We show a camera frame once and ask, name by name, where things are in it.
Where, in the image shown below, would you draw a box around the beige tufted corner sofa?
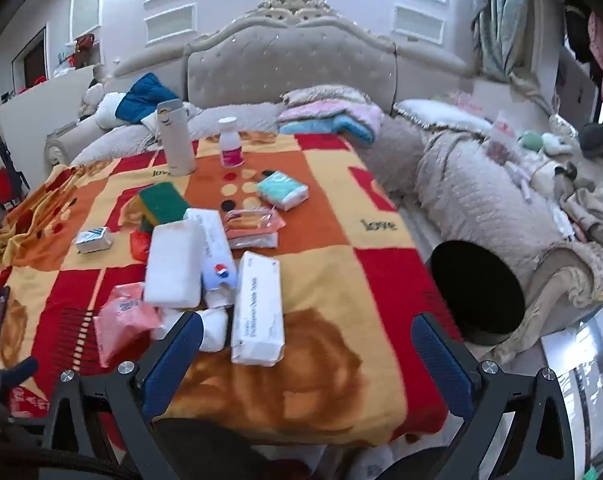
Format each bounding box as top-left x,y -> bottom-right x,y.
44,0 -> 603,361

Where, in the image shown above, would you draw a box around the white rabbit plush toy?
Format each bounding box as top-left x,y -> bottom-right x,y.
541,132 -> 575,156

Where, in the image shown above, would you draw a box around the clear bag with red contents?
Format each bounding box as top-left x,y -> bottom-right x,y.
486,110 -> 519,163

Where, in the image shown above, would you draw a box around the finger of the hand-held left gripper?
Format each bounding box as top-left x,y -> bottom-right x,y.
0,358 -> 38,401

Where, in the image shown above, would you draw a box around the green plush toy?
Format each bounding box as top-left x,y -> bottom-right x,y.
519,130 -> 545,153

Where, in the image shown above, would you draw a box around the pink plastic packet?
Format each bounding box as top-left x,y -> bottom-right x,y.
94,282 -> 162,366

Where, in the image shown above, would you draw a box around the small blue white box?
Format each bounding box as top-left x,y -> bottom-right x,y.
74,226 -> 114,255

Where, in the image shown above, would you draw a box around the red orange checked blanket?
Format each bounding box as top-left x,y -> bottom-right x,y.
0,130 -> 462,451

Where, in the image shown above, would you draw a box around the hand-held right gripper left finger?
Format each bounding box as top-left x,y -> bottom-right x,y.
34,311 -> 205,480

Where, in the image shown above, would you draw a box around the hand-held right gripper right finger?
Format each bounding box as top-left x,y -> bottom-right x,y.
410,311 -> 587,480

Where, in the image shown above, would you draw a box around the black trash bin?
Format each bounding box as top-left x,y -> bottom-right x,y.
426,240 -> 526,346

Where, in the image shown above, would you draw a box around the teal tissue packet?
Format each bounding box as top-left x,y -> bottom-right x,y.
256,171 -> 309,211

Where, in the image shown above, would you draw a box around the pink pastry snack packet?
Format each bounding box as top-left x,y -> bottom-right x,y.
224,207 -> 286,250

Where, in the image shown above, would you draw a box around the blue jacket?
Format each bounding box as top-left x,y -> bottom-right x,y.
116,72 -> 180,125

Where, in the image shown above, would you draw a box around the beige thermos bottle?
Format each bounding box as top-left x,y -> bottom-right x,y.
156,100 -> 197,177

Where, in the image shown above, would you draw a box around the black padded jacket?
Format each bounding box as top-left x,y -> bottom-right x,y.
579,122 -> 603,158

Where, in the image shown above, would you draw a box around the white pink-label pill bottle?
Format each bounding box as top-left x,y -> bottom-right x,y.
218,117 -> 246,168

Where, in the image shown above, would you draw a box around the pale green curtain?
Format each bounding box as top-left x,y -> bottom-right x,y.
474,0 -> 552,111

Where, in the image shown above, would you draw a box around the white frilled pillow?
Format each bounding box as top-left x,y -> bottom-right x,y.
392,97 -> 492,136

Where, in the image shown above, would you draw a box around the pale purple brush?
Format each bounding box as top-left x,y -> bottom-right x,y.
511,167 -> 535,206

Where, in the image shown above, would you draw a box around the narrow white round-logo box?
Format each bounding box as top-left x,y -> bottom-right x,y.
184,207 -> 237,291

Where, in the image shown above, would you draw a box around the white cabinet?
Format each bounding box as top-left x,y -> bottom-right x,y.
0,62 -> 100,171

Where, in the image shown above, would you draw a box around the beige coat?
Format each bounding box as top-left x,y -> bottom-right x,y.
561,180 -> 603,261

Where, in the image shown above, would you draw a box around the green yellow sponge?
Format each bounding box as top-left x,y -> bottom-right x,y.
138,183 -> 191,226

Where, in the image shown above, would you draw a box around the straw hand broom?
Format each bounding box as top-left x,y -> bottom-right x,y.
529,157 -> 579,196

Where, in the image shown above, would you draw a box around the white foam block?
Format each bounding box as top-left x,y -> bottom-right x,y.
144,220 -> 205,308

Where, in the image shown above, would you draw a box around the folded pink blue blankets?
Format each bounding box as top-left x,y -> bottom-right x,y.
278,86 -> 385,147

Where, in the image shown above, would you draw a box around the red plastic bag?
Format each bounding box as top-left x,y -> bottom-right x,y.
130,230 -> 155,261

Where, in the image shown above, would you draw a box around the dark hanging clothes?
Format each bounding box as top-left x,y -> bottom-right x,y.
564,0 -> 603,66

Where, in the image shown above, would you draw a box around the white roll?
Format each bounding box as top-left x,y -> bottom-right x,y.
152,305 -> 230,353

